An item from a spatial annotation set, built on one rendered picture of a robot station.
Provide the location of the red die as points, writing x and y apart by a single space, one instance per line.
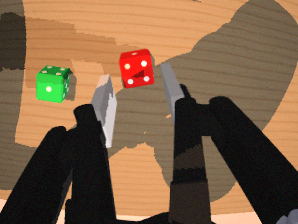
136 68

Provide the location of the green die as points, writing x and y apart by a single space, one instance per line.
52 84

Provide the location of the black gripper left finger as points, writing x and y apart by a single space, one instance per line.
40 192

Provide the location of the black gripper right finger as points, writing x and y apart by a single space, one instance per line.
267 178

